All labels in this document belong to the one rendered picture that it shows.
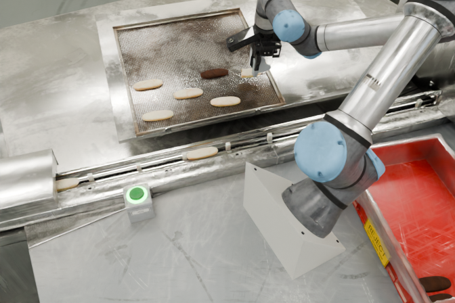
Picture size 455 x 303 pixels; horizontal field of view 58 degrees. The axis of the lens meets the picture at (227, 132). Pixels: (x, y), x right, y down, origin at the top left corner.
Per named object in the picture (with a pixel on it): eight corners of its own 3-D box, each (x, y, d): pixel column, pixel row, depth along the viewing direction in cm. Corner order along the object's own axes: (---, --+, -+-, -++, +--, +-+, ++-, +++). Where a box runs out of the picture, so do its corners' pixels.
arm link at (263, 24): (258, 20, 115) (252, 1, 119) (256, 32, 119) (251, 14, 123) (284, 19, 116) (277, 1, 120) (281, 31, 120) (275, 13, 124)
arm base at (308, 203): (332, 239, 105) (361, 214, 103) (311, 237, 93) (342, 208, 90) (296, 195, 113) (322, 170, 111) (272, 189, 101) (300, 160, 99)
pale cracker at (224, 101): (211, 107, 134) (211, 105, 133) (209, 99, 136) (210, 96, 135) (241, 105, 136) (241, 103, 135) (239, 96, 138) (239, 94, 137)
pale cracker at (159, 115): (142, 122, 129) (142, 120, 128) (141, 113, 131) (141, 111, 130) (174, 118, 131) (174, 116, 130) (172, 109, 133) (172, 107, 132)
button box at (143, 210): (130, 231, 115) (123, 210, 107) (126, 208, 120) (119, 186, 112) (159, 224, 117) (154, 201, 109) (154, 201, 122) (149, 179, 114)
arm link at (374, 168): (355, 210, 102) (397, 172, 98) (335, 201, 91) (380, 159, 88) (326, 176, 109) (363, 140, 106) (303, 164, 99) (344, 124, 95)
